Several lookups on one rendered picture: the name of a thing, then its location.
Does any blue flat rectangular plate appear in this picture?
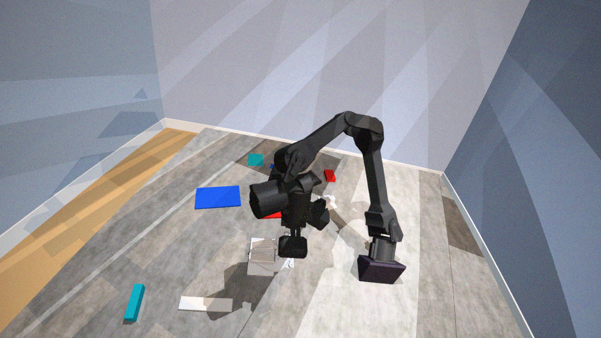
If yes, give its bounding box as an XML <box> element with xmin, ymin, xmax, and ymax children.
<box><xmin>195</xmin><ymin>185</ymin><xmax>241</xmax><ymax>209</ymax></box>

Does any cyan rectangular bar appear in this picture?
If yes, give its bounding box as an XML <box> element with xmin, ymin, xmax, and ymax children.
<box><xmin>124</xmin><ymin>284</ymin><xmax>145</xmax><ymax>322</ymax></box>

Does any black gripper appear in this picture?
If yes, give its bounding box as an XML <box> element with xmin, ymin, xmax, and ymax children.
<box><xmin>278</xmin><ymin>205</ymin><xmax>309</xmax><ymax>259</ymax></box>

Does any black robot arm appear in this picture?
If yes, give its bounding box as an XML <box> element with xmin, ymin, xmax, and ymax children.
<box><xmin>249</xmin><ymin>111</ymin><xmax>403</xmax><ymax>264</ymax></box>

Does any red rectangular block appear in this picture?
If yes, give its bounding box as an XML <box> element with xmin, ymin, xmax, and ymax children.
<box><xmin>324</xmin><ymin>169</ymin><xmax>336</xmax><ymax>182</ymax></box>

